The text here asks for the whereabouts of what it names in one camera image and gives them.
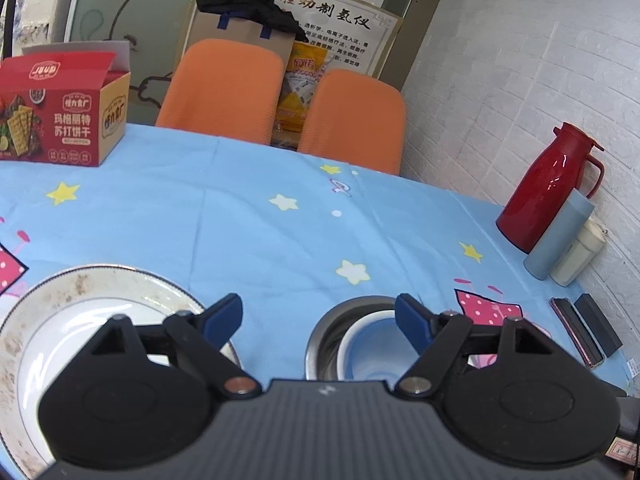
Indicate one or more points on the frosted glass door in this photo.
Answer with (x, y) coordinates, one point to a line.
(125, 0)

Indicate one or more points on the blue cartoon tablecloth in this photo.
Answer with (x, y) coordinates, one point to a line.
(250, 220)

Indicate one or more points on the cardboard box with black cloth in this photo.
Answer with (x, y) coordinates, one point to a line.
(242, 35)

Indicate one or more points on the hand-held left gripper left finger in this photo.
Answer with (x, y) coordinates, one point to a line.
(225, 317)

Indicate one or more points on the cream lidded cup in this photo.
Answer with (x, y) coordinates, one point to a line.
(575, 260)

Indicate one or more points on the white ceramic bowl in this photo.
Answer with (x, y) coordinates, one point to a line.
(349, 340)

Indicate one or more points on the yellow snack bag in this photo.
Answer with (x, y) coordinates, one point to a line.
(295, 95)

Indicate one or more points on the wall poster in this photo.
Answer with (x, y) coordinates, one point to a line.
(345, 25)

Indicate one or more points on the red thermos jug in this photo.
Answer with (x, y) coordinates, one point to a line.
(545, 185)

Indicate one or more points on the large white patterned-rim plate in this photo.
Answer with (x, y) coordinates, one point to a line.
(55, 340)

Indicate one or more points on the orange chair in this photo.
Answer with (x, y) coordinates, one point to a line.
(355, 120)
(225, 90)

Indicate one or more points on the stainless steel bowl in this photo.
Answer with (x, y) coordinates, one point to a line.
(322, 345)

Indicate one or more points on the red cracker box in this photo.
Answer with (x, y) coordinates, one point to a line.
(60, 125)

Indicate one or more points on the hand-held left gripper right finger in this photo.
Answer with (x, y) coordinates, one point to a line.
(412, 321)

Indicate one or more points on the black rectangular case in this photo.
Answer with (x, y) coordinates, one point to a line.
(575, 330)
(597, 325)

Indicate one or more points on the grey-blue tumbler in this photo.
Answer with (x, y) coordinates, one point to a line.
(555, 240)

